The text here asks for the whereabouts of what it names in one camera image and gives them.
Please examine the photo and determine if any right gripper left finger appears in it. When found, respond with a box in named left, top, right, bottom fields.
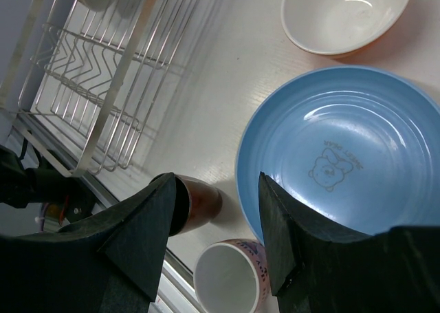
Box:
left=1, top=173, right=176, bottom=312

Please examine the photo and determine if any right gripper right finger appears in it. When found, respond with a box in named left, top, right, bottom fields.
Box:
left=258, top=173, right=439, bottom=312

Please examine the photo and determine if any brown mug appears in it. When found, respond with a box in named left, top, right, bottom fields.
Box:
left=147, top=174, right=223, bottom=237

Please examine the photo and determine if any orange bowl white inside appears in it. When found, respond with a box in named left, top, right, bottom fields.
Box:
left=280, top=0, right=410, bottom=57

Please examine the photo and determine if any pink mug white inside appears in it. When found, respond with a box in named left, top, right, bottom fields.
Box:
left=193, top=239, right=270, bottom=312

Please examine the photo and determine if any blue plate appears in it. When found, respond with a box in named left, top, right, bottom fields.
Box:
left=235, top=66, right=439, bottom=239

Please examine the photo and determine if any aluminium frame rail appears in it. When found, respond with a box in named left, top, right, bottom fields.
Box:
left=14, top=115, right=203, bottom=312

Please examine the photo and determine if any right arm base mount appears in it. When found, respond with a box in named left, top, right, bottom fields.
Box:
left=1, top=146, right=97, bottom=226

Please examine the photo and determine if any wire dish rack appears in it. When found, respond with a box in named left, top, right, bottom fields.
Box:
left=1, top=0, right=219, bottom=177

